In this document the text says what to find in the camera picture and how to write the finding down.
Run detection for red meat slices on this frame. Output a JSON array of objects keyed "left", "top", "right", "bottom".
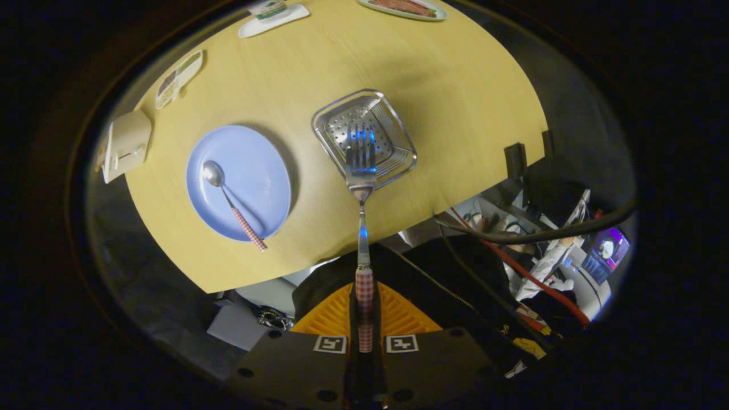
[{"left": 369, "top": 0, "right": 438, "bottom": 18}]

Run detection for grey box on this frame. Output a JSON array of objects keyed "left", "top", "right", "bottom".
[{"left": 207, "top": 299, "right": 268, "bottom": 351}]

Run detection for clear water bottle green cap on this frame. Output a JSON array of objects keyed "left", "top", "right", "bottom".
[{"left": 248, "top": 0, "right": 288, "bottom": 20}]

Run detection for red cable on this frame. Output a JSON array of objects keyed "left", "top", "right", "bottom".
[{"left": 450, "top": 208, "right": 591, "bottom": 326}]

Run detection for white toaster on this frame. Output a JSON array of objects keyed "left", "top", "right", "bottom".
[{"left": 103, "top": 110, "right": 153, "bottom": 184}]

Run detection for blue round plate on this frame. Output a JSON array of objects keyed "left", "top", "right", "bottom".
[{"left": 186, "top": 125, "right": 292, "bottom": 242}]

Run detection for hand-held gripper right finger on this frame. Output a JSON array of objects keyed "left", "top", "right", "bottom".
[{"left": 373, "top": 283, "right": 502, "bottom": 410}]

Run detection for spoon with red checked handle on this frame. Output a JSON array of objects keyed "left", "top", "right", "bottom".
[{"left": 202, "top": 160, "right": 268, "bottom": 252}]

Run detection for fork with red checked handle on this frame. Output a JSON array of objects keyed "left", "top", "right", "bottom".
[{"left": 345, "top": 126, "right": 378, "bottom": 354}]

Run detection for black backdrop cloth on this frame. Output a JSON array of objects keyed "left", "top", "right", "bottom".
[{"left": 85, "top": 171, "right": 228, "bottom": 365}]

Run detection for small lit screen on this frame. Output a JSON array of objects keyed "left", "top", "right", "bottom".
[{"left": 581, "top": 227, "right": 630, "bottom": 285}]

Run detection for small pale green plate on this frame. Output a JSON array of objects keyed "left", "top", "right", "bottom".
[{"left": 358, "top": 0, "right": 448, "bottom": 22}]

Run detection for thick black cable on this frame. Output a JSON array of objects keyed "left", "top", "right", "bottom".
[{"left": 434, "top": 196, "right": 636, "bottom": 245}]

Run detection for black table clamp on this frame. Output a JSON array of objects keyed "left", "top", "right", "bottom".
[{"left": 505, "top": 142, "right": 528, "bottom": 184}]

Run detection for white square coaster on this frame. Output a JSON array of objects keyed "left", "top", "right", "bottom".
[{"left": 238, "top": 5, "right": 311, "bottom": 38}]

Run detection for metal wire drain basket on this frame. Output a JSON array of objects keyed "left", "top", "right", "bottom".
[{"left": 312, "top": 89, "right": 417, "bottom": 190}]

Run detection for white divided dish with beans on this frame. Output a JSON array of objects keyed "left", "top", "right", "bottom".
[{"left": 155, "top": 50, "right": 204, "bottom": 110}]

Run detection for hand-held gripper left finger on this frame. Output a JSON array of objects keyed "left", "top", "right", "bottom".
[{"left": 228, "top": 283, "right": 358, "bottom": 410}]

